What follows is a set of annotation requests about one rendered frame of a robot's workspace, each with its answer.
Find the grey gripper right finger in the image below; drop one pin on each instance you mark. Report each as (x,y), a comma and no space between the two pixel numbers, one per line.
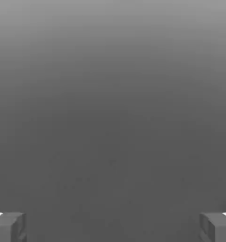
(220,228)

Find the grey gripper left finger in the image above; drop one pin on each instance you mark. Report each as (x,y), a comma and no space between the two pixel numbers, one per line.
(5,228)

